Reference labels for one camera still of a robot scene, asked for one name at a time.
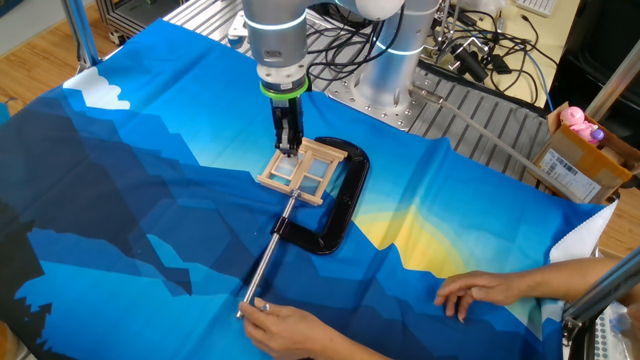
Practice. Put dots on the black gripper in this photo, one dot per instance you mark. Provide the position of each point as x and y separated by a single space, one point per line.
286 109

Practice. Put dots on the miniature wooden sliding window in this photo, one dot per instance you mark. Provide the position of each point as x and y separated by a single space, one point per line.
327 151

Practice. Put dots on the black C-clamp with steel screw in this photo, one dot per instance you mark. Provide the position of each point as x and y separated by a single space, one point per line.
351 195

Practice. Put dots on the person's right forearm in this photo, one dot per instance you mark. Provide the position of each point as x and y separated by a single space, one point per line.
560 280

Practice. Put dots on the person's left forearm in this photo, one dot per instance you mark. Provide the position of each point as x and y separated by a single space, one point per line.
355 354

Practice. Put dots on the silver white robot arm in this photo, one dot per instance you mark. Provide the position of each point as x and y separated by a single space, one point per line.
277 35

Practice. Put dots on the person's left hand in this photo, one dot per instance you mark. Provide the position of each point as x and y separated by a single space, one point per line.
290 330

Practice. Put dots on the person's right hand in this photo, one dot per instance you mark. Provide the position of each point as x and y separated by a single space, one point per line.
485 287

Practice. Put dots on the blue mountain print tablecloth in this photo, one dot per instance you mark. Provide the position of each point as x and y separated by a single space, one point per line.
150 175

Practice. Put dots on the black white framed cart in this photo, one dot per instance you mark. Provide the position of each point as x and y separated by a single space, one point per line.
125 20

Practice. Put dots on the white computer keyboard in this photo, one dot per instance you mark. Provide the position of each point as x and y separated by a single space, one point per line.
537 6

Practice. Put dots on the pink plastic toy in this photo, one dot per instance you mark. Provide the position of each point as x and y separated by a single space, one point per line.
575 120

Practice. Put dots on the cardboard box with label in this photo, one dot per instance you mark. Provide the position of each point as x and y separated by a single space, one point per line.
580 150

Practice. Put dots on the purple bottle cap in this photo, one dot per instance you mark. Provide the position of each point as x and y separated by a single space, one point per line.
597 135

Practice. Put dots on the large black equipment panel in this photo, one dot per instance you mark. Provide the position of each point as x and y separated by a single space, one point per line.
600 50

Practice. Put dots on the clear plastic bag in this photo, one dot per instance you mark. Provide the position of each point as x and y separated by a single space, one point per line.
620 335

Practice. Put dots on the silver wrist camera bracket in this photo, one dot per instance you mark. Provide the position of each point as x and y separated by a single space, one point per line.
237 37

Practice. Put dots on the black clamp mount hardware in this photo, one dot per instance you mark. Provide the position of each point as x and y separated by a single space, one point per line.
470 62

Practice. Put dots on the aluminium frame post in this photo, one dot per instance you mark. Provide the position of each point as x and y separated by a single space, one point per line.
615 80
80 35

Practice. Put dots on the aluminium frame beam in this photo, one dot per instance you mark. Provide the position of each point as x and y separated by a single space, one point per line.
605 285

